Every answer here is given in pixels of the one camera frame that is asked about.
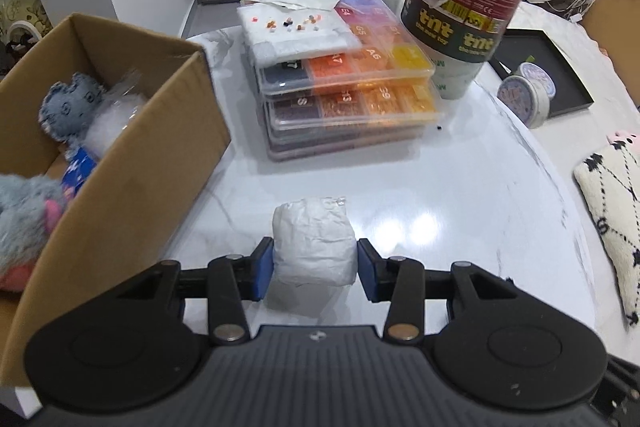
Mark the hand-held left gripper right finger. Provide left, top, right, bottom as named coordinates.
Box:
left=356, top=238, right=526, bottom=342

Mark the yellow printed bag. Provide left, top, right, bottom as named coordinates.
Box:
left=0, top=0, right=54, bottom=45

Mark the black tray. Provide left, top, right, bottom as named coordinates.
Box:
left=487, top=29, right=596, bottom=120

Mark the blue grey felt plush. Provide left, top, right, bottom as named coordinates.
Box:
left=38, top=72, right=109, bottom=144

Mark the grey pink plush toy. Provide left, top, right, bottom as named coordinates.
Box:
left=0, top=174, right=69, bottom=294

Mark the clear bead organizer box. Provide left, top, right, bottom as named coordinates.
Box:
left=262, top=79, right=446, bottom=130
left=238, top=0, right=436, bottom=96
left=266, top=122, right=441, bottom=162

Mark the white cloth with beads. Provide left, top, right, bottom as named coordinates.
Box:
left=240, top=1, right=362, bottom=68

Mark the brown cardboard box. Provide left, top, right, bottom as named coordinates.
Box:
left=0, top=13, right=234, bottom=392

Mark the cream knit cushion black pattern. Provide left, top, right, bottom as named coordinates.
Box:
left=573, top=142, right=640, bottom=329

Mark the white soft packet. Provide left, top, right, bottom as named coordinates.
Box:
left=272, top=196, right=358, bottom=287

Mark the pink white small pouch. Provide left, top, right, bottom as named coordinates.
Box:
left=606, top=129, right=640, bottom=151

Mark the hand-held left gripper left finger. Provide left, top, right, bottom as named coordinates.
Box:
left=107, top=237, right=275, bottom=346

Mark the blue white tissue packet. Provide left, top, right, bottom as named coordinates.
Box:
left=60, top=147, right=99, bottom=200

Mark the clear bag white stuffing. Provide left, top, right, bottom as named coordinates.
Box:
left=82, top=68, right=154, bottom=158

